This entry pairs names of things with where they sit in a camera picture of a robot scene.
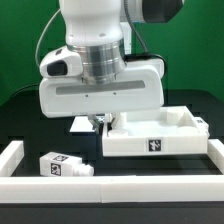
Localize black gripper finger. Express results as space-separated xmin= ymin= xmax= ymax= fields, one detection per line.
xmin=88 ymin=114 xmax=101 ymax=134

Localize white tag sheet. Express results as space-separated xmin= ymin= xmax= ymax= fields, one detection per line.
xmin=69 ymin=115 xmax=113 ymax=134

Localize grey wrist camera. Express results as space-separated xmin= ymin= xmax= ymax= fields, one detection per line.
xmin=39 ymin=46 xmax=83 ymax=78

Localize white U-shaped obstacle fence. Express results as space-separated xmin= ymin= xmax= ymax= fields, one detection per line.
xmin=0 ymin=139 xmax=224 ymax=203

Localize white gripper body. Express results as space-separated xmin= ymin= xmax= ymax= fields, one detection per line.
xmin=39 ymin=59 xmax=164 ymax=118

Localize black cables on table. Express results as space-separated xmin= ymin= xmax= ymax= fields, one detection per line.
xmin=11 ymin=83 xmax=41 ymax=99

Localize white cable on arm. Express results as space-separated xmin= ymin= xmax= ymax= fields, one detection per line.
xmin=34 ymin=8 xmax=64 ymax=68

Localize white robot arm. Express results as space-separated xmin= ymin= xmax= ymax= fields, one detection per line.
xmin=39 ymin=0 xmax=185 ymax=119

